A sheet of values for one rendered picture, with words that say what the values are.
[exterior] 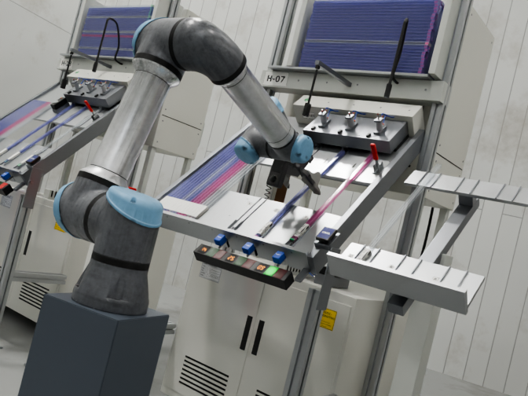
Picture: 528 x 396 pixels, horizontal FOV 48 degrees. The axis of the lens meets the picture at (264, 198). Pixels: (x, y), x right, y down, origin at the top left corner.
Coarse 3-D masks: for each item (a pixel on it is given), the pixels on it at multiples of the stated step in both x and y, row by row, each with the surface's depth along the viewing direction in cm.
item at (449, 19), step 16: (304, 0) 233; (448, 0) 198; (304, 16) 232; (448, 16) 197; (304, 32) 234; (448, 32) 199; (448, 48) 201; (288, 64) 232; (432, 64) 197; (272, 80) 241; (320, 272) 201; (320, 304) 158
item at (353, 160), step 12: (288, 120) 234; (300, 132) 223; (324, 144) 212; (324, 156) 204; (348, 156) 201; (360, 156) 199; (384, 156) 196; (312, 168) 200; (336, 168) 196; (348, 168) 195; (372, 168) 191; (336, 180) 199; (360, 180) 187; (372, 180) 186
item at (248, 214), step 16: (224, 208) 192; (240, 208) 190; (256, 208) 187; (272, 208) 185; (304, 208) 181; (224, 224) 184; (240, 224) 182; (256, 224) 180; (288, 224) 177; (320, 224) 173; (288, 240) 169; (304, 240) 168
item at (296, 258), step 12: (168, 216) 193; (180, 216) 190; (168, 228) 198; (180, 228) 193; (192, 228) 188; (204, 228) 184; (216, 228) 180; (228, 240) 180; (240, 240) 176; (252, 240) 172; (264, 240) 169; (264, 252) 172; (288, 252) 164; (300, 252) 161; (288, 264) 168; (300, 264) 164
